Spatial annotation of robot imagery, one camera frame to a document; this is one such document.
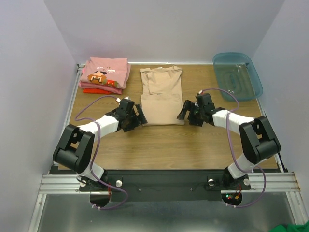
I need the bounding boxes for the beige t shirt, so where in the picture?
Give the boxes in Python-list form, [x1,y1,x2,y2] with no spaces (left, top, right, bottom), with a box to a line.
[140,66,184,126]

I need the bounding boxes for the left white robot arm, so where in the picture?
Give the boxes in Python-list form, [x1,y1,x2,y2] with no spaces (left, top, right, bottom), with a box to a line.
[53,98,147,190]

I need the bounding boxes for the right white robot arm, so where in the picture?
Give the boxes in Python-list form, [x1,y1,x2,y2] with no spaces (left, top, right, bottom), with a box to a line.
[177,92,281,189]

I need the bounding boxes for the plain pink folded t shirt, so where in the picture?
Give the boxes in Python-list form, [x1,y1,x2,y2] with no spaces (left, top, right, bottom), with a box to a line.
[79,64,131,95]

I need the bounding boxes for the pink printed folded t shirt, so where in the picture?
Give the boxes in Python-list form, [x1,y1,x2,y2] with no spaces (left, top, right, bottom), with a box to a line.
[81,57,130,89]

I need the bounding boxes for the red folded t shirt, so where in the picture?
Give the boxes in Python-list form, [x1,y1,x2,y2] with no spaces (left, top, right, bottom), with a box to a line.
[83,88,112,95]

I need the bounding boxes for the teal plastic bin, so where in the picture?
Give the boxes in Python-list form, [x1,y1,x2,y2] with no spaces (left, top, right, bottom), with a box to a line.
[212,52,263,102]

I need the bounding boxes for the green cloth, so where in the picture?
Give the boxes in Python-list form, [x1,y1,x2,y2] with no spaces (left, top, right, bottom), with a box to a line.
[269,222,309,232]

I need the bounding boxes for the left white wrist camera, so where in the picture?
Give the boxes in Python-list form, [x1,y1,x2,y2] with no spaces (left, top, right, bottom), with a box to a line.
[116,96,131,103]

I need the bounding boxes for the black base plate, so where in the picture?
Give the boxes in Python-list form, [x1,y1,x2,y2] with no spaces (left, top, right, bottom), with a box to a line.
[77,170,251,202]

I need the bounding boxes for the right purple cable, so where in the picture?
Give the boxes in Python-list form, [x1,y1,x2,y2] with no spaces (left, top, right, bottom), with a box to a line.
[197,87,267,209]

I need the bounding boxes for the aluminium table frame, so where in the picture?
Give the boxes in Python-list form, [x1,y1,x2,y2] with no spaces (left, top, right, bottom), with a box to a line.
[26,63,303,232]

